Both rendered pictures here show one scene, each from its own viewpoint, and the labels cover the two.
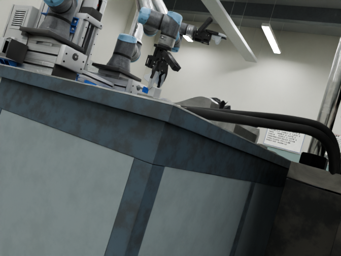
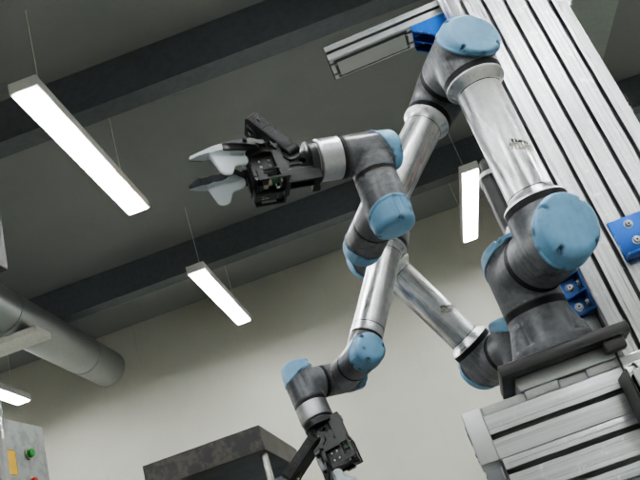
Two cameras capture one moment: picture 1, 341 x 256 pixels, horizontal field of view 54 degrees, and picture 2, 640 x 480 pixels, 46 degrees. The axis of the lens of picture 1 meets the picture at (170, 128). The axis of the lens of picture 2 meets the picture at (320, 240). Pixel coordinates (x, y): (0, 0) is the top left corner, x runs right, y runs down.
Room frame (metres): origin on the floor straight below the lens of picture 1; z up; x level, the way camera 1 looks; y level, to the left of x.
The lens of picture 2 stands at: (3.12, -0.48, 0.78)
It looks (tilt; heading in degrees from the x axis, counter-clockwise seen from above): 25 degrees up; 154
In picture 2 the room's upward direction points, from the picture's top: 19 degrees counter-clockwise
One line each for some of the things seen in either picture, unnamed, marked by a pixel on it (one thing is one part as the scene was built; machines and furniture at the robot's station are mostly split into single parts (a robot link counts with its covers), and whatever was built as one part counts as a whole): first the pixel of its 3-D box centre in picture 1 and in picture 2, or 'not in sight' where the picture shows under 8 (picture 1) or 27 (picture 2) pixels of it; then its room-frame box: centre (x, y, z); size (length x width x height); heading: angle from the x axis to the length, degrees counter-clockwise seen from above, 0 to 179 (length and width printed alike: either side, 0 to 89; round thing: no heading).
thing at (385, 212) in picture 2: (174, 41); (383, 207); (2.13, 0.13, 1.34); 0.11 x 0.08 x 0.11; 174
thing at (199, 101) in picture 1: (195, 115); not in sight; (1.49, -0.09, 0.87); 0.50 x 0.26 x 0.14; 57
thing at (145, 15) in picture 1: (150, 19); (343, 374); (1.54, 0.23, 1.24); 0.11 x 0.11 x 0.08; 4
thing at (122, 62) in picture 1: (120, 63); (546, 332); (2.05, 0.41, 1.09); 0.15 x 0.15 x 0.10
